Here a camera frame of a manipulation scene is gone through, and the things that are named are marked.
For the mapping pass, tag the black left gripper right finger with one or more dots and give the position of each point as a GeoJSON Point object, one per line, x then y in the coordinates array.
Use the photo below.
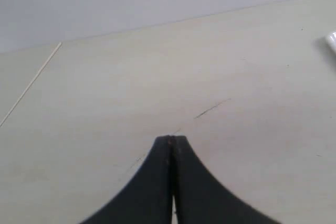
{"type": "Point", "coordinates": [200, 197]}

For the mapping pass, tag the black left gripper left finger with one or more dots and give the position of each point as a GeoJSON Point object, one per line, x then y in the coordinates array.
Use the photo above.
{"type": "Point", "coordinates": [147, 197]}

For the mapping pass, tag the white rectangular plastic tray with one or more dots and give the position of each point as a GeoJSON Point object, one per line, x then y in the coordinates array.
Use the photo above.
{"type": "Point", "coordinates": [330, 40]}

